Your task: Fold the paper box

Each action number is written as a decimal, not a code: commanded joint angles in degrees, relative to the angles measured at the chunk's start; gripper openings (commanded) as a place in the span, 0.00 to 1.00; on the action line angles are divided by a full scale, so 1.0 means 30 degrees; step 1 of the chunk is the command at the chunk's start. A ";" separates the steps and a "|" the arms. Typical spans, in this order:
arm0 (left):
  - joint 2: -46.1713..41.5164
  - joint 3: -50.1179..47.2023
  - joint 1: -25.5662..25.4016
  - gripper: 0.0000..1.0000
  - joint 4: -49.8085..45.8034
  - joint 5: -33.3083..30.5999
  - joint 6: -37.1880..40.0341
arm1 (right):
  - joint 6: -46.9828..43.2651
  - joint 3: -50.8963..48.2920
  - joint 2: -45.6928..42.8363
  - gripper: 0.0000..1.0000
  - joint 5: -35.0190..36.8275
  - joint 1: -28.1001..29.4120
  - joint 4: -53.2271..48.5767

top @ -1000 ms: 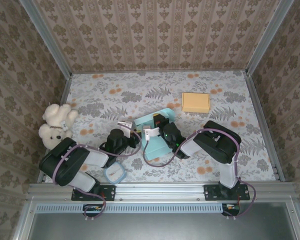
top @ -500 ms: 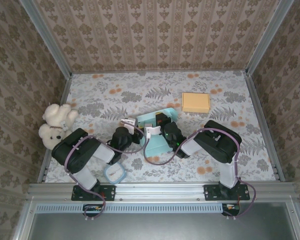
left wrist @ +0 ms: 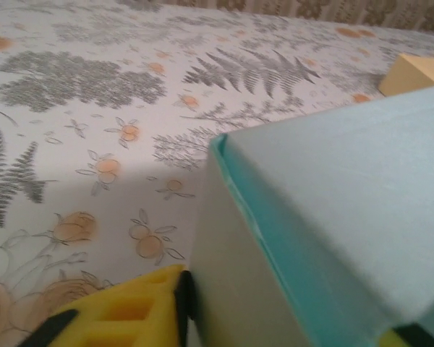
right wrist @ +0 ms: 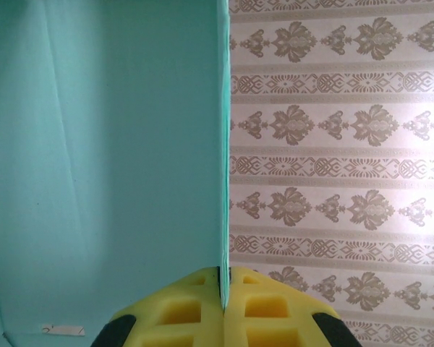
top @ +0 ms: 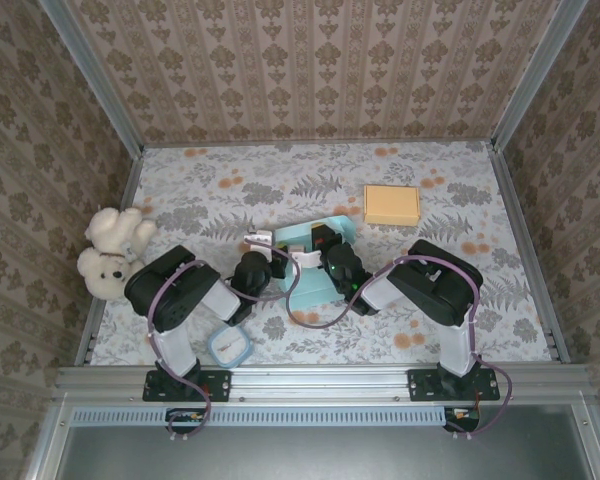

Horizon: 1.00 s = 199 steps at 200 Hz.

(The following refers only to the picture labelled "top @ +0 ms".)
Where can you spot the light blue paper box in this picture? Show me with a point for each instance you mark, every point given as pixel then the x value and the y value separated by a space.
pixel 310 295

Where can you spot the yellow paper box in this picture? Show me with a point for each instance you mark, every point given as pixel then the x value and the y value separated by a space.
pixel 391 204

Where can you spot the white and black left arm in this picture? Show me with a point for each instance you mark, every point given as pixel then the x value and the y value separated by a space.
pixel 170 295

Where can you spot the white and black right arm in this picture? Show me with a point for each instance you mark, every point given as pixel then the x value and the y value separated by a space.
pixel 430 285

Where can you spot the square blue-rimmed container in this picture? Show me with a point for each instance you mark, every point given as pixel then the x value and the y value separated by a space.
pixel 230 345

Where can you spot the floral patterned table cover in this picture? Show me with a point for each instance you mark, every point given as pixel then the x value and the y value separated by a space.
pixel 330 345

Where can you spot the white teddy bear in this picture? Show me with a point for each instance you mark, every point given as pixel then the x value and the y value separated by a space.
pixel 105 240

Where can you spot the black connector board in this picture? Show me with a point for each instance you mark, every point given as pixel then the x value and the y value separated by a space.
pixel 462 419
pixel 187 420

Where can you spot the grey metal panel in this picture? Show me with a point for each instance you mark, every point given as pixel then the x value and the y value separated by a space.
pixel 305 455

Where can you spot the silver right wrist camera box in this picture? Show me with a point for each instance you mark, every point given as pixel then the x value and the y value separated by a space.
pixel 307 259

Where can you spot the aluminium mounting rail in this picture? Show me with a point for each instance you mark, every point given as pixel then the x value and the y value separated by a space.
pixel 320 382

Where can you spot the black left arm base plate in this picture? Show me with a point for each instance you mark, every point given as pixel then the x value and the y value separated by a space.
pixel 220 387

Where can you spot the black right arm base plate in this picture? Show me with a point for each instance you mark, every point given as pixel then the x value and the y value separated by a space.
pixel 420 387

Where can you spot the aluminium side rail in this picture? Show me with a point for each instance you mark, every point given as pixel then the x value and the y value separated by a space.
pixel 132 175
pixel 528 250

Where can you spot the aluminium frame post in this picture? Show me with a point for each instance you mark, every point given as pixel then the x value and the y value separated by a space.
pixel 535 75
pixel 100 85

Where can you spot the aluminium lower frame bar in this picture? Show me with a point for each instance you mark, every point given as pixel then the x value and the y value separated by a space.
pixel 597 440
pixel 47 440

